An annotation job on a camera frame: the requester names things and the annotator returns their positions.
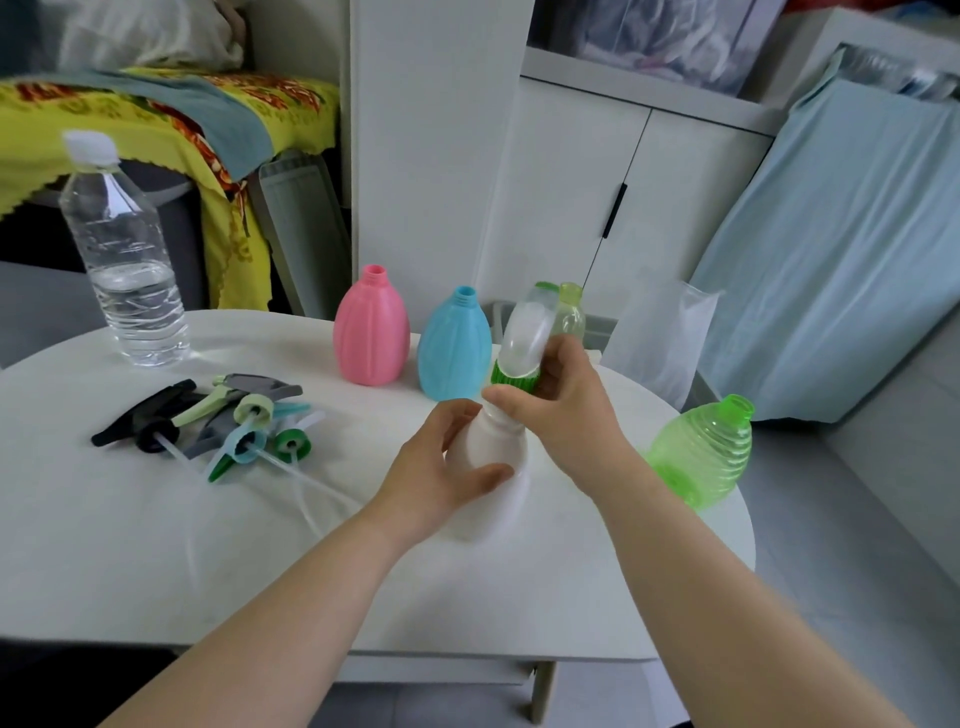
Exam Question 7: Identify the person's right hand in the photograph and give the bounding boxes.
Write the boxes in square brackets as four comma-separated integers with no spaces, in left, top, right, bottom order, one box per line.
[482,336,651,501]

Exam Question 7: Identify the person's left hand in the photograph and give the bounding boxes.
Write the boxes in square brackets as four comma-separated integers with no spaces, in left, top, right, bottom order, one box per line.
[367,399,516,554]

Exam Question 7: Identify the white plastic bottle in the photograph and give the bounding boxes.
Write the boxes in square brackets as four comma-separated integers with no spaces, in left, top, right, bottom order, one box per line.
[441,397,531,543]

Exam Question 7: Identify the green pump head clear cap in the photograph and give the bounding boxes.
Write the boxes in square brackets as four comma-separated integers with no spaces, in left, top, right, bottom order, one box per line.
[490,301,561,396]

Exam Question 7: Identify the person's left forearm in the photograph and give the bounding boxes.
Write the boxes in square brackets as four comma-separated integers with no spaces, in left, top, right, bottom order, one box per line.
[99,498,423,728]

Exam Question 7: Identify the person's right forearm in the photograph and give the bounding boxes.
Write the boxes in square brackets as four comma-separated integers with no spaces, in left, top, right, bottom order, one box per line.
[594,452,915,728]

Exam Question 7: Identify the blue plastic bottle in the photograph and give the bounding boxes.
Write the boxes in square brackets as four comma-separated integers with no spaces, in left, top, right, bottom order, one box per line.
[417,285,494,403]

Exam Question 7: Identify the small clear bottle green lid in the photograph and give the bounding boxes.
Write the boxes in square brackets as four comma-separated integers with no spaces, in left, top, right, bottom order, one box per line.
[534,281,588,345]

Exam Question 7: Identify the pink plastic bottle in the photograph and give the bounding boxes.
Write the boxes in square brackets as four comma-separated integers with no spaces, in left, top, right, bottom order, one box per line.
[333,264,412,387]

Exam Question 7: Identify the clear plastic bag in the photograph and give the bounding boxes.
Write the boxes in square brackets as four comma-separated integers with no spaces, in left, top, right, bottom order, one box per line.
[599,278,723,411]

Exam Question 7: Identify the white sprayer green collar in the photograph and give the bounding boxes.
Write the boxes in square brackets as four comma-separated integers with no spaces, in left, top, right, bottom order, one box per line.
[207,410,329,483]

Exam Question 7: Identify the green transparent plastic bottle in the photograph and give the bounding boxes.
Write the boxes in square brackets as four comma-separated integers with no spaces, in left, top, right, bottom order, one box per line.
[643,393,756,513]

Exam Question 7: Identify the white cabinet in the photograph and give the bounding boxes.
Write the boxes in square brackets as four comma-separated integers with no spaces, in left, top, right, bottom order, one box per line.
[472,45,783,333]

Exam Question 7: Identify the white table leg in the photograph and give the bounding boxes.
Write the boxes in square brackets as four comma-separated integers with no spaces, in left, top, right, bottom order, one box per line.
[528,661,561,726]

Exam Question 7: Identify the grey sprayer blue collar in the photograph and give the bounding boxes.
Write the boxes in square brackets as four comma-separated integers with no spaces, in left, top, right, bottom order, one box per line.
[182,402,312,464]

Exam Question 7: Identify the grey sprayer light green trigger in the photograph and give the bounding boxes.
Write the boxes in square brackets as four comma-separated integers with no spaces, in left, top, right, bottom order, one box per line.
[171,372,304,430]

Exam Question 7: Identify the yellow patterned cloth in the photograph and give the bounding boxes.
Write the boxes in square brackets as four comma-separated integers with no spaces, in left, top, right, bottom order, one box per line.
[0,67,341,312]

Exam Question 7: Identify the black trigger sprayer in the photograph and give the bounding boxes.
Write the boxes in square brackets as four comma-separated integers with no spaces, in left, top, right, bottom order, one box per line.
[90,378,199,456]

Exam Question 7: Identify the light blue sheet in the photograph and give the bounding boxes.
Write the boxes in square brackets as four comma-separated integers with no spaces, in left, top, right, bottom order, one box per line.
[686,46,960,425]

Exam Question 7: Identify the clear storage bag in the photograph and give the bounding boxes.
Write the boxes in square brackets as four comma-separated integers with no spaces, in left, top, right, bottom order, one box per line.
[527,0,787,99]

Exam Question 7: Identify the clear water bottle white cap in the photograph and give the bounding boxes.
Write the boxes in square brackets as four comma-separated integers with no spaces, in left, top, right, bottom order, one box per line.
[58,129,192,369]

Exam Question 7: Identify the grey-blue towel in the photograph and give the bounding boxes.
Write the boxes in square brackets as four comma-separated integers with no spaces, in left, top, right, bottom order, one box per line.
[22,69,274,183]

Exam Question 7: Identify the silver foil cover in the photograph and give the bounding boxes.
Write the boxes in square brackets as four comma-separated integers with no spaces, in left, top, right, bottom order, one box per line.
[831,42,960,104]

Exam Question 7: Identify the white fabric bundle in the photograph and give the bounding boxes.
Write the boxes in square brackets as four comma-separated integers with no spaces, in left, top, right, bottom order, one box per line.
[58,0,249,74]

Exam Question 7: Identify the black cabinet handle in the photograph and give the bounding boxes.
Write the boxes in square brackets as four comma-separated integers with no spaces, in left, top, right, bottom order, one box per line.
[602,182,628,240]

